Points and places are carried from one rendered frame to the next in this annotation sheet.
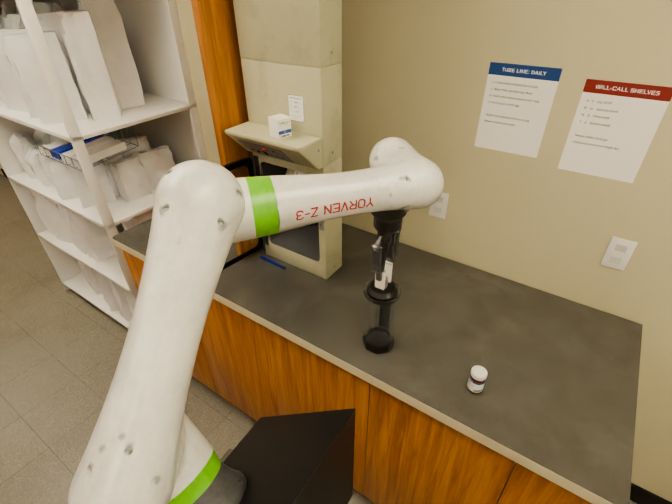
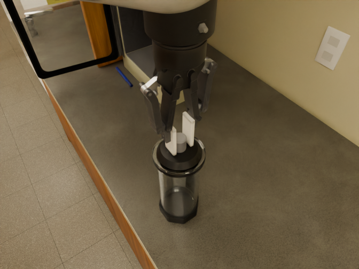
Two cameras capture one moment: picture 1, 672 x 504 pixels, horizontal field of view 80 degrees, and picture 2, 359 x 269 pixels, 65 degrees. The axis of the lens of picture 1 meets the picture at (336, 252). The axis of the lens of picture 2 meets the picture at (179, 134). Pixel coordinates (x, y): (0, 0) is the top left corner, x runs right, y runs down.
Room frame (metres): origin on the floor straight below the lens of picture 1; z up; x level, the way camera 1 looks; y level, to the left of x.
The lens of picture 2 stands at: (0.58, -0.26, 1.60)
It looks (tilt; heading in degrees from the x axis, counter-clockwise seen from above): 48 degrees down; 21
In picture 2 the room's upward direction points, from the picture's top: straight up
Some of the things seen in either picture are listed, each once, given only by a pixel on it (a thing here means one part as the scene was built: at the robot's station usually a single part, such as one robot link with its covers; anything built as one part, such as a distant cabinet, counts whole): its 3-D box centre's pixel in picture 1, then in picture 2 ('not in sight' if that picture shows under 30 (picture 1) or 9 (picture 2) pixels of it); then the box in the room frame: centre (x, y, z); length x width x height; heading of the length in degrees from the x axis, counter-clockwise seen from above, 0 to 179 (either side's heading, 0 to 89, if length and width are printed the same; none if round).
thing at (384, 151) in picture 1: (393, 168); not in sight; (0.90, -0.14, 1.55); 0.13 x 0.11 x 0.14; 17
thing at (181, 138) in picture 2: (382, 286); (179, 148); (0.91, -0.14, 1.18); 0.09 x 0.09 x 0.07
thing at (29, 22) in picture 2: not in sight; (31, 28); (1.19, 0.47, 1.18); 0.02 x 0.02 x 0.06; 49
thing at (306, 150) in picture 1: (273, 148); not in sight; (1.28, 0.20, 1.46); 0.32 x 0.11 x 0.10; 55
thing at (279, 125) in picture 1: (280, 126); not in sight; (1.26, 0.17, 1.54); 0.05 x 0.05 x 0.06; 42
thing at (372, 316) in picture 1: (380, 315); (179, 181); (0.91, -0.14, 1.06); 0.11 x 0.11 x 0.21
